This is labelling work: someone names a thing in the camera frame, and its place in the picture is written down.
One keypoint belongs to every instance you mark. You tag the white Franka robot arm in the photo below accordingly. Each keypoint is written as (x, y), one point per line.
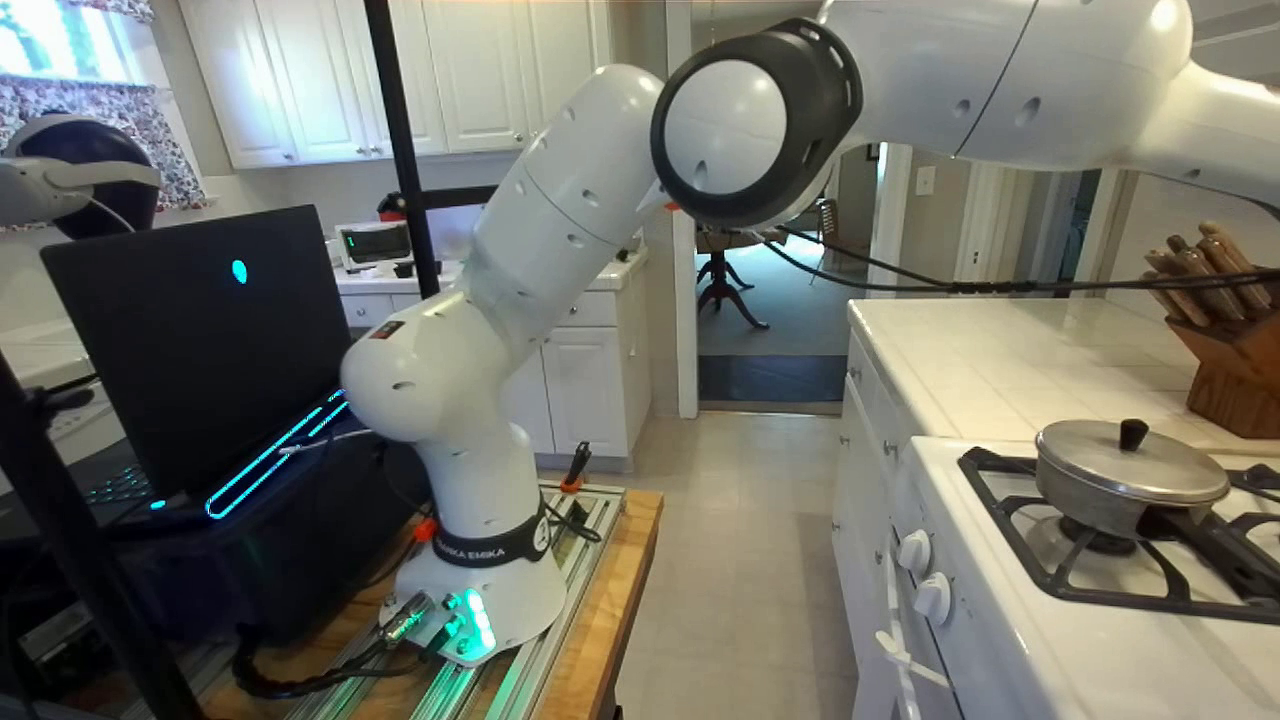
(454, 386)

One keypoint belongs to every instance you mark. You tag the white stove knob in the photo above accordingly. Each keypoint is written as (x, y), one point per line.
(914, 548)
(934, 596)

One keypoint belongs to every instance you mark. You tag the silver metal pot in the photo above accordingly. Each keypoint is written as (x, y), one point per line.
(1105, 522)

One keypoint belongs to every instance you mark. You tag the white gas stove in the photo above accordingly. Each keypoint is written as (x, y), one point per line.
(1042, 654)

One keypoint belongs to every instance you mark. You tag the white base kitchen cabinets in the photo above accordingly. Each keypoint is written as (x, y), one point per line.
(586, 386)

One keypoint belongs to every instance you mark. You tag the wooden table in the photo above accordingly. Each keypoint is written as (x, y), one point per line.
(615, 603)

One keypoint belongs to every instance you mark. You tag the orange emergency stop button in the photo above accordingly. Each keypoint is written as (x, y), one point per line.
(424, 531)

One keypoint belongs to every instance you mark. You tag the white tiled counter cabinet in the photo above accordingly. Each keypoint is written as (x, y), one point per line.
(865, 533)

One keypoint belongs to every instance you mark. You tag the black countertop device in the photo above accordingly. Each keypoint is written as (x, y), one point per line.
(368, 246)

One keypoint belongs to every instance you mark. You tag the black laptop cyan lights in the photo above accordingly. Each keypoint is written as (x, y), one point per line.
(186, 362)

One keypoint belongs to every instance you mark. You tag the brown wooden knife block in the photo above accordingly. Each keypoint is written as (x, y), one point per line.
(1235, 382)

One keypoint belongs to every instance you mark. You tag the black tripod leg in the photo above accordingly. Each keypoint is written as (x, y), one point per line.
(65, 533)

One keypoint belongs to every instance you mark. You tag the black white VR headset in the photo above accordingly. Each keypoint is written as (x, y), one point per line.
(65, 173)

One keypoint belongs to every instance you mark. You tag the bright window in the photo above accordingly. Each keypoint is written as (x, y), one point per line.
(55, 42)

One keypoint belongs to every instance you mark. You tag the dark pedestal table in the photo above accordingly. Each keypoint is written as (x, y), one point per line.
(724, 277)

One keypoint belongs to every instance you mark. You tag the black camera stand frame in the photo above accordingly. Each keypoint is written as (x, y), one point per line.
(403, 134)

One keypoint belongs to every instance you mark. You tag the white wall cabinets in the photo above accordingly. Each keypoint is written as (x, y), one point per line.
(306, 83)

